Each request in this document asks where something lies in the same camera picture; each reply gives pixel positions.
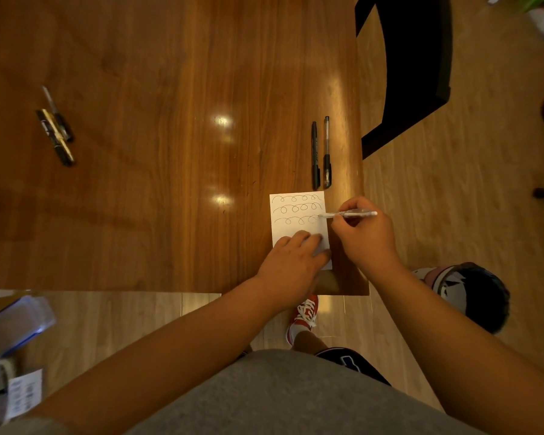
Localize person's left hand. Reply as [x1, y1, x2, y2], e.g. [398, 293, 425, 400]
[256, 230, 332, 314]

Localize person's right hand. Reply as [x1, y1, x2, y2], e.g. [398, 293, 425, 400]
[330, 197, 405, 279]

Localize white card with scribbles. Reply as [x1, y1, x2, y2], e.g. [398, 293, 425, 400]
[270, 191, 333, 271]

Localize white pen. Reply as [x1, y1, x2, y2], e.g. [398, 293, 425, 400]
[319, 210, 378, 219]

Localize person's left forearm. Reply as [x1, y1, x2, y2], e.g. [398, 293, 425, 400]
[25, 275, 300, 435]

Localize person's right forearm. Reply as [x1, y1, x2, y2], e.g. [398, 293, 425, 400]
[367, 260, 544, 435]

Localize red sneaker with white laces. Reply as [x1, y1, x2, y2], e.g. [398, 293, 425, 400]
[285, 294, 320, 346]

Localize clear black gel pen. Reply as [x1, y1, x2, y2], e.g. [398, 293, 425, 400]
[323, 116, 332, 190]

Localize black marker pen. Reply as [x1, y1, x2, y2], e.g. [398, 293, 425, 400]
[311, 121, 322, 191]

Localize person's leg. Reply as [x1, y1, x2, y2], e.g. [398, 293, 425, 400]
[292, 330, 329, 357]

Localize black shorts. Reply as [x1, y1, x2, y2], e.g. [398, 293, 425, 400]
[315, 347, 392, 387]

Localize grey shirt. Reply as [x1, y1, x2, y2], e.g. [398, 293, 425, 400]
[0, 349, 487, 435]

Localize white pink black patterned bag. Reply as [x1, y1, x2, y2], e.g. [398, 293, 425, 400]
[412, 262, 511, 335]

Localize black chair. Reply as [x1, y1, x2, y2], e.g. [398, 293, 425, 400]
[355, 0, 452, 160]

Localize black gold pen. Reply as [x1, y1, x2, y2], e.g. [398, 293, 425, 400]
[36, 108, 76, 167]

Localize silver black pen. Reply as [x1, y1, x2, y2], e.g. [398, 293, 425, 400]
[42, 86, 75, 143]

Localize clear blue plastic box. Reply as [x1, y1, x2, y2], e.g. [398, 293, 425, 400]
[0, 295, 57, 359]

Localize white printed sheet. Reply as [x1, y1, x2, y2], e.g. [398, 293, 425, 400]
[5, 369, 44, 421]

